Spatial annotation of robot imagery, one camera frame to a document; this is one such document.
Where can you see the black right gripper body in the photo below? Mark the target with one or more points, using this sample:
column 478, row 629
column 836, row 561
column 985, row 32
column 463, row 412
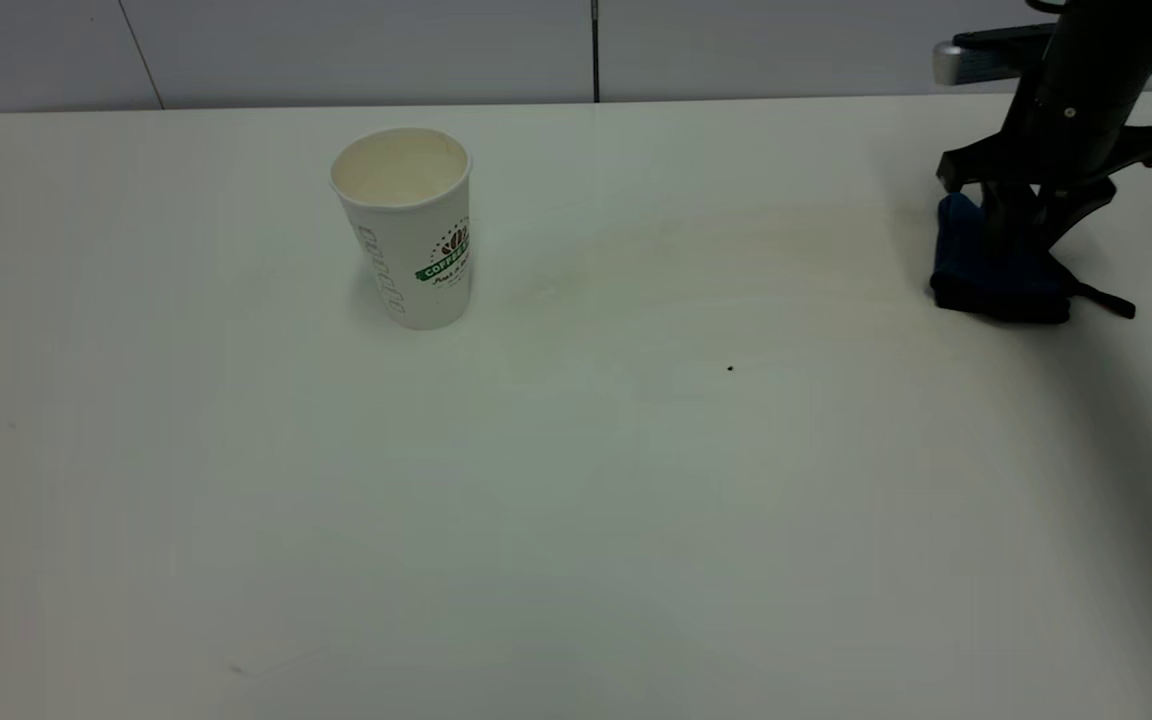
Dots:
column 1071, row 120

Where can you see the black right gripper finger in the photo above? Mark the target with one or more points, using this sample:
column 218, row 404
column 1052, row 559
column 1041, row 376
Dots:
column 1008, row 215
column 1066, row 212

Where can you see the blue black-edged cloth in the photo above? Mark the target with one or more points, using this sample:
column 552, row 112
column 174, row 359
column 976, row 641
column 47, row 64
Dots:
column 986, row 280

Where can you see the white paper coffee cup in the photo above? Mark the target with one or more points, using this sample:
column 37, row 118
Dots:
column 416, row 260

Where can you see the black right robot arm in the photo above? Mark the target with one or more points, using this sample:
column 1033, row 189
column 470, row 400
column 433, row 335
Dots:
column 1116, row 20

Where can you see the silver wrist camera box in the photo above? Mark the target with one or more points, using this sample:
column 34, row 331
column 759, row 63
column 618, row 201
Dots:
column 966, row 62

